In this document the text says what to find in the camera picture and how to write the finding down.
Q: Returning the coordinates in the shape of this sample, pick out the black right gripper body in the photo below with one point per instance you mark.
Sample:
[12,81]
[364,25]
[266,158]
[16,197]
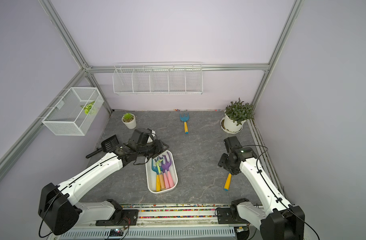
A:
[224,161]

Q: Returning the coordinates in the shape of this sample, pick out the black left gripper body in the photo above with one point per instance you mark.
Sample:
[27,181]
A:
[151,150]

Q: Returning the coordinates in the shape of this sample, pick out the teal rake yellow handle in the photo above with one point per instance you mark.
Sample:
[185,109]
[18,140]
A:
[184,118]
[154,168]
[228,182]

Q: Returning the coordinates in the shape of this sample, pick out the white storage tray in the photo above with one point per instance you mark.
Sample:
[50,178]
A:
[151,176]

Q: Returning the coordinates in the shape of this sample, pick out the purple rake pink handle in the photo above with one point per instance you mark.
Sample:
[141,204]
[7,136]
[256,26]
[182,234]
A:
[169,173]
[165,165]

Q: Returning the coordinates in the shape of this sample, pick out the green rake wooden handle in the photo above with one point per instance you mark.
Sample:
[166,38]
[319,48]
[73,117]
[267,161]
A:
[160,175]

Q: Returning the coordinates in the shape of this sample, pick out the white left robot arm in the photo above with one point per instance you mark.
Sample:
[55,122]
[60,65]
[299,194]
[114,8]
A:
[60,207]

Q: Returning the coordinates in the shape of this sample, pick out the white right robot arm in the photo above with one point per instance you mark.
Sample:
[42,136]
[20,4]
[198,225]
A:
[277,219]

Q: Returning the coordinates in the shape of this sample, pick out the small white potted plant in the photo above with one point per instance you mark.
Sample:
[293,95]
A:
[129,120]

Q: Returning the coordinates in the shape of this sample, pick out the black slotted scoop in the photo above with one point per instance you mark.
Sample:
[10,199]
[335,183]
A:
[106,146]

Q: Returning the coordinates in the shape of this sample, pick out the large white potted plant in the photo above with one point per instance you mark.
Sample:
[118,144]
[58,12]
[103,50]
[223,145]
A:
[236,114]

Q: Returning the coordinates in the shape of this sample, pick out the green leaf toy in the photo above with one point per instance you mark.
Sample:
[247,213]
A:
[89,109]

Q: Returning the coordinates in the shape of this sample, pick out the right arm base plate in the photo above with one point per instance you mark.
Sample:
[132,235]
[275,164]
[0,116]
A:
[227,216]

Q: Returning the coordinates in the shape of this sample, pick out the white wire side basket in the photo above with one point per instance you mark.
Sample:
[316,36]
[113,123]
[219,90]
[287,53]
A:
[67,118]

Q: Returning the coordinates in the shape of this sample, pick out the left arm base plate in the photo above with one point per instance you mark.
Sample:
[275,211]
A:
[125,217]

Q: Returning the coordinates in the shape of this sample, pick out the white wire wall shelf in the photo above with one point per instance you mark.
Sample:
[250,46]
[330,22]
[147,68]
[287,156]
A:
[160,78]

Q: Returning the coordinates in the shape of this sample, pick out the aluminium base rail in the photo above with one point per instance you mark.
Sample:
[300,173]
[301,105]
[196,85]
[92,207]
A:
[166,222]

